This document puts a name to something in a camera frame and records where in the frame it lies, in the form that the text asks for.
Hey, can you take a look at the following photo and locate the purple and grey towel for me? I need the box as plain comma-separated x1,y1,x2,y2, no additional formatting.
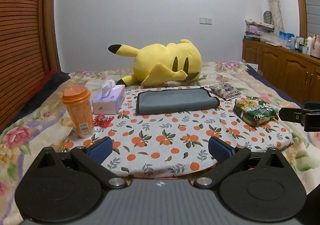
136,87,220,115

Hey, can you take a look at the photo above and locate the red candy wrapper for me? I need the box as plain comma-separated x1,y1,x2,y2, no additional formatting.
93,114,114,129

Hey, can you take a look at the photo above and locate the wooden sideboard cabinet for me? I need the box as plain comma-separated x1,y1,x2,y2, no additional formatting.
242,39,319,103

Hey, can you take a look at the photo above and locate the green yellow snack bag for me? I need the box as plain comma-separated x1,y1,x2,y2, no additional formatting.
233,99,279,127

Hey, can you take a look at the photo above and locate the floral bed quilt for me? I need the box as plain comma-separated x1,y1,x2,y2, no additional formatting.
0,61,320,225

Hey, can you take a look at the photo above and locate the orange print white cloth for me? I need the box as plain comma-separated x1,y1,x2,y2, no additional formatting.
62,90,292,178

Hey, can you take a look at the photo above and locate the orange plastic cup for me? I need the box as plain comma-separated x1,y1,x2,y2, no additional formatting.
62,86,94,138

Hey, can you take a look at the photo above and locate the pink tissue box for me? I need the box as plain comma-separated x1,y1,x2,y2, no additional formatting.
92,80,125,115

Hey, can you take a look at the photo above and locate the purple snack packet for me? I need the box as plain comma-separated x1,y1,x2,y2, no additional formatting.
209,82,241,101

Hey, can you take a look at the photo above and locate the white paper by bed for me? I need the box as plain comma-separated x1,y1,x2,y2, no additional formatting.
247,63,259,72

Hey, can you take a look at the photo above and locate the blue tissue pack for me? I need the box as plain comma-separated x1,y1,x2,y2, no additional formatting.
279,31,295,49

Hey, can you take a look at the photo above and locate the stack of boxes on cabinet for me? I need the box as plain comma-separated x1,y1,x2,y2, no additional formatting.
244,20,275,42

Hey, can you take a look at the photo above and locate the yellow Pikachu plush toy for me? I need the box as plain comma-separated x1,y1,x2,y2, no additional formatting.
108,39,202,87

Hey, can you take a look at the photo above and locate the wooden slatted wardrobe door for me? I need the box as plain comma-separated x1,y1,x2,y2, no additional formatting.
1,0,60,129

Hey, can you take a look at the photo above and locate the white wall switch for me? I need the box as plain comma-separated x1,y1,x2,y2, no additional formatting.
200,17,213,25

